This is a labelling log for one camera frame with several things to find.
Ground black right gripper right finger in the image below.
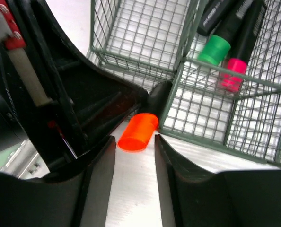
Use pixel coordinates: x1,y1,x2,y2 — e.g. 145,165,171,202
155,135,281,227

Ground purple cap highlighter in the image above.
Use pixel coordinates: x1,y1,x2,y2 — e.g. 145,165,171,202
197,0,237,36

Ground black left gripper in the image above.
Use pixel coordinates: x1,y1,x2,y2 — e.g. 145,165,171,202
0,0,88,158

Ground green wire mesh desk organizer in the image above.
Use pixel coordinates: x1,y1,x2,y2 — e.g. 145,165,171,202
87,0,281,166

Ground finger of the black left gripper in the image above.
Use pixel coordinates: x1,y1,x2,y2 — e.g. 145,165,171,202
31,0,148,147

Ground orange cap highlighter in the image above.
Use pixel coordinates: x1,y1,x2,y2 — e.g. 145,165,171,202
116,81,173,152

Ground green cap highlighter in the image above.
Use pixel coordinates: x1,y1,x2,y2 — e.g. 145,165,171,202
197,0,255,66

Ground green clipboard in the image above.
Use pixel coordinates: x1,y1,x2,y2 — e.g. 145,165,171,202
0,139,50,179

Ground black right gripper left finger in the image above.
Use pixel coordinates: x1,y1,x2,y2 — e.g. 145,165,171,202
0,136,116,227

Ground pink cap highlighter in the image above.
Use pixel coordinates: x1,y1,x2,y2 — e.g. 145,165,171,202
220,0,268,92

